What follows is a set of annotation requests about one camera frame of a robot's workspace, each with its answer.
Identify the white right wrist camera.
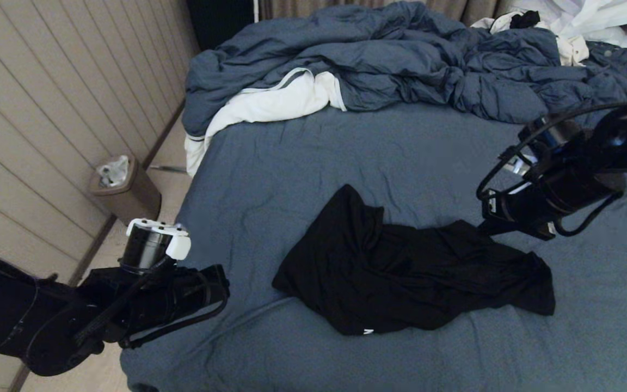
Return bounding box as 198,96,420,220
504,152,543,194

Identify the beige curtain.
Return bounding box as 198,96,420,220
259,0,515,22

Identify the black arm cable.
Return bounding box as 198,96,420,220
476,102,627,237
69,261,226,350

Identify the crumpled blue duvet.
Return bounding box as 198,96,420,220
182,0,627,143

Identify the black t-shirt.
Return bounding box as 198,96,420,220
272,184,556,336

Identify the white crumpled shirt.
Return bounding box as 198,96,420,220
471,0,627,67

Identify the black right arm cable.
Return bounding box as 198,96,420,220
476,102,627,237

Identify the white duvet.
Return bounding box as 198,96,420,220
185,68,348,179

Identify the black tall furniture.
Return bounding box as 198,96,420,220
186,0,257,52

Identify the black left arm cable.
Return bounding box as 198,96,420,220
69,261,226,350

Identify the small black fabric item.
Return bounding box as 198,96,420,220
509,11,541,30

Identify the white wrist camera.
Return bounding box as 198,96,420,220
504,152,543,194
119,218,192,273

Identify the brown trash bin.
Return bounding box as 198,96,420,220
89,155,163,228

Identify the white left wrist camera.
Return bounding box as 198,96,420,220
119,218,192,273

